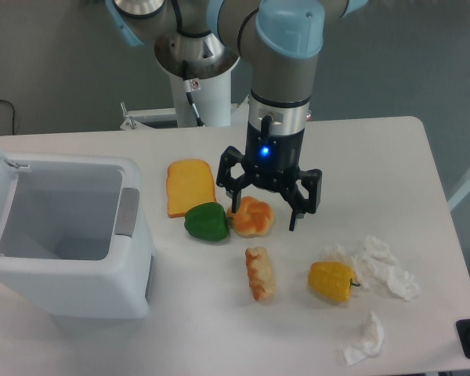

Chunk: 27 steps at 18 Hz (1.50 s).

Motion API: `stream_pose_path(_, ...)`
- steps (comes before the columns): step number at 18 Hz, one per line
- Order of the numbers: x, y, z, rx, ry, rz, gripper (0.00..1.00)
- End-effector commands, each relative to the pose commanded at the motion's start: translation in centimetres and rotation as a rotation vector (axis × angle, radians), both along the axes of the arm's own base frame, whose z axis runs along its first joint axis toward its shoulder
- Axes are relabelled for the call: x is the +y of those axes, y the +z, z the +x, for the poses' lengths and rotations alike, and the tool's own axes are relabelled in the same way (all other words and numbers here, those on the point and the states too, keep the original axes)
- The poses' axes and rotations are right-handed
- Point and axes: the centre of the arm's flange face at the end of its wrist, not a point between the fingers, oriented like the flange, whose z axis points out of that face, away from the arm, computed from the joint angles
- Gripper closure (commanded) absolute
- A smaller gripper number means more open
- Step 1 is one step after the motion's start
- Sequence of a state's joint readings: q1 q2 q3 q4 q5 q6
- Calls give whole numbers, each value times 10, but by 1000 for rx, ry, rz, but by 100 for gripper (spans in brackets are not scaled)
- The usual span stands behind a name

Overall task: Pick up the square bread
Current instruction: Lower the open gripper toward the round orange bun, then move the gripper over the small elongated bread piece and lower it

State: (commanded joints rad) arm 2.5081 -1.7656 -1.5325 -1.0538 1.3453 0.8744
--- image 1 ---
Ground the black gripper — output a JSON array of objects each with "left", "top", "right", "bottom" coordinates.
[{"left": 216, "top": 124, "right": 322, "bottom": 231}]

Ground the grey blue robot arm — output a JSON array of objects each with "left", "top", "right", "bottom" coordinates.
[{"left": 107, "top": 1, "right": 362, "bottom": 220}]

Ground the orange square toast bread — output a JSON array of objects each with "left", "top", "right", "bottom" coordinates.
[{"left": 166, "top": 159, "right": 216, "bottom": 218}]

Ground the green bell pepper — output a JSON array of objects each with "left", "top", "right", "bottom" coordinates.
[{"left": 184, "top": 202, "right": 230, "bottom": 242}]

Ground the yellow bell pepper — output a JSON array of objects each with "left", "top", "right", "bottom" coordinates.
[{"left": 308, "top": 262, "right": 361, "bottom": 302}]

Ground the large crumpled white tissue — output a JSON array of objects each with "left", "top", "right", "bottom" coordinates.
[{"left": 322, "top": 235, "right": 421, "bottom": 302}]

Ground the small crumpled white tissue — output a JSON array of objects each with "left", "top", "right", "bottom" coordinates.
[{"left": 343, "top": 311, "right": 385, "bottom": 367}]

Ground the white trash bin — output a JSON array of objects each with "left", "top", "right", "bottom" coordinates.
[{"left": 0, "top": 148, "right": 156, "bottom": 320}]

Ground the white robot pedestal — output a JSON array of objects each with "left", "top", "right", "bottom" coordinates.
[{"left": 120, "top": 64, "right": 249, "bottom": 131}]

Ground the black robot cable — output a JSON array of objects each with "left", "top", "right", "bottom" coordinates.
[{"left": 182, "top": 60, "right": 208, "bottom": 128}]

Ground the black floor cable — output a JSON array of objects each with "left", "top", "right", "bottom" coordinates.
[{"left": 0, "top": 99, "right": 17, "bottom": 135}]

